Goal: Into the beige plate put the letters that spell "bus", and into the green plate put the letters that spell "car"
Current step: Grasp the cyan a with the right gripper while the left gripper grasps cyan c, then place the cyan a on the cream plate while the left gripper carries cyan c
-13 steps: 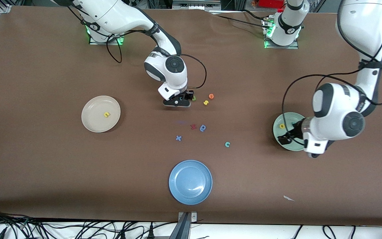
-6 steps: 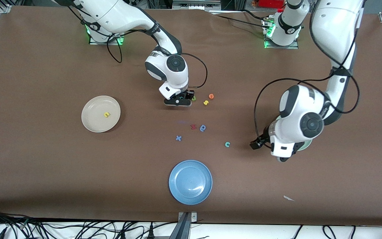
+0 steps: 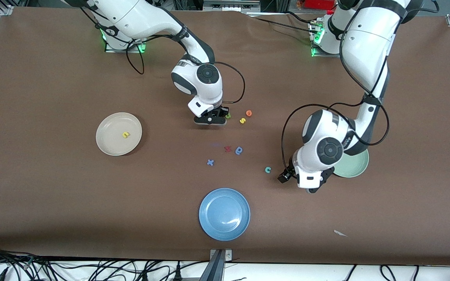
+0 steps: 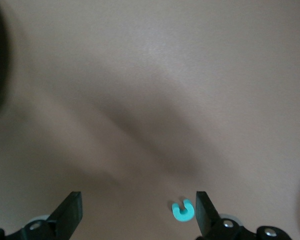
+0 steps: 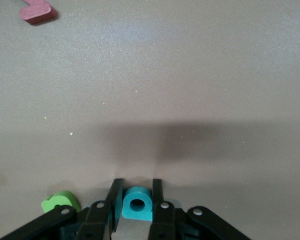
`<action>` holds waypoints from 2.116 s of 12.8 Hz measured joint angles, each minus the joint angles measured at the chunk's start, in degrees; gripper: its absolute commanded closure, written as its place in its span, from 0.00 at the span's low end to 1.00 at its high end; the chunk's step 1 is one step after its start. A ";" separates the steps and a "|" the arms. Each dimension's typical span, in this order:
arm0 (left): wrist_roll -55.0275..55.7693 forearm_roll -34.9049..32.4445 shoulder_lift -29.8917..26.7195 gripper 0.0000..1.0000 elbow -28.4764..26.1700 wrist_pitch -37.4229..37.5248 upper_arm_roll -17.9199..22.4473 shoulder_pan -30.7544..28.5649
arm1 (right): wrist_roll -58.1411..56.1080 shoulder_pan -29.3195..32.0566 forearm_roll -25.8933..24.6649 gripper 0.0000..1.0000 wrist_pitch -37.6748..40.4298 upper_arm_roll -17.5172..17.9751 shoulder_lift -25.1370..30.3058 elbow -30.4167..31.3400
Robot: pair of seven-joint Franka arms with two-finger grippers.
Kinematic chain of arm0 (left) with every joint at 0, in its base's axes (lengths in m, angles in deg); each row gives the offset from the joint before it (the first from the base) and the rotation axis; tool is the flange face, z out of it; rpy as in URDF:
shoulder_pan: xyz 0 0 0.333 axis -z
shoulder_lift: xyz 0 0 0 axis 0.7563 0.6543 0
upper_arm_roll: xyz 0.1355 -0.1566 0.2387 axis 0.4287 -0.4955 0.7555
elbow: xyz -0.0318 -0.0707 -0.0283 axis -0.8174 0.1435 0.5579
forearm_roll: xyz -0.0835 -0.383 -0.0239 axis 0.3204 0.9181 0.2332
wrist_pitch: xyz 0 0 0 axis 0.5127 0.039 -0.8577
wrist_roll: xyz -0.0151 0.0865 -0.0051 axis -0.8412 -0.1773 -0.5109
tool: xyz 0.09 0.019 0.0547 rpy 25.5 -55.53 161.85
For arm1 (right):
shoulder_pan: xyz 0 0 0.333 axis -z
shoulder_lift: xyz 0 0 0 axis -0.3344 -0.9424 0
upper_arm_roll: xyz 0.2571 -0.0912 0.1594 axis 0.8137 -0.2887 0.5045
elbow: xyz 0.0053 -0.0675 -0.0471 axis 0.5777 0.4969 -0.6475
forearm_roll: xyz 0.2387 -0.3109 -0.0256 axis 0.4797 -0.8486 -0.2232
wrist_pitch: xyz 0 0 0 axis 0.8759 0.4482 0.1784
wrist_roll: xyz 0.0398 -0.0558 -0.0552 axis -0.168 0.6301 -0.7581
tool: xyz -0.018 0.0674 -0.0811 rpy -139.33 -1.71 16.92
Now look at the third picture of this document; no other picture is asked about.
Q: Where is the light green plate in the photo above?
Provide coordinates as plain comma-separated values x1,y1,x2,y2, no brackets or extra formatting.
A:
332,148,370,178

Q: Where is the blue plate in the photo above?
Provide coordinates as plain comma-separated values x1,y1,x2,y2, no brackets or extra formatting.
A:
199,188,251,241

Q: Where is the grey power strip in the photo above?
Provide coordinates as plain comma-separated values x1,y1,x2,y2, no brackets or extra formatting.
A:
203,0,261,12

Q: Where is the beige brown plate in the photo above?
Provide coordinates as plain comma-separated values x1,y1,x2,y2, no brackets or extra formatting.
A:
96,112,143,157

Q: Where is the red box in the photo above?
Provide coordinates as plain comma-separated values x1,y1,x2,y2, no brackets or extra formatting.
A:
299,0,335,10

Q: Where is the brown table cover sheet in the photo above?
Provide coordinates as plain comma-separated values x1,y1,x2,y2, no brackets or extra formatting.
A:
0,7,450,267

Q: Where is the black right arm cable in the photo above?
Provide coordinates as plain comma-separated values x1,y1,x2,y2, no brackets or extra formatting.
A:
125,35,246,105

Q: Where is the thin black table cable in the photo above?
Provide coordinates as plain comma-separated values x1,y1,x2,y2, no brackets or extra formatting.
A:
253,17,314,33
285,10,321,25

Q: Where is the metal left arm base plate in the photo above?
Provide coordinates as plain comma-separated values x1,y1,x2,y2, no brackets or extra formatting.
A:
311,21,342,58

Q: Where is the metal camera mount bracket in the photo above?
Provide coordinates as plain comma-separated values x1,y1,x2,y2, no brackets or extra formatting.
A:
209,249,232,281

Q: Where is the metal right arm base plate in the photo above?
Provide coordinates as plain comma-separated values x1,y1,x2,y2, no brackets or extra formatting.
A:
105,23,147,53

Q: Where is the black looped floor cable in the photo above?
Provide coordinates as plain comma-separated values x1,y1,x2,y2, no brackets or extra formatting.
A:
379,265,421,281

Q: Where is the tangled black cable bundle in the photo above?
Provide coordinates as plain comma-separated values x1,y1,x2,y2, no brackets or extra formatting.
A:
0,244,210,281

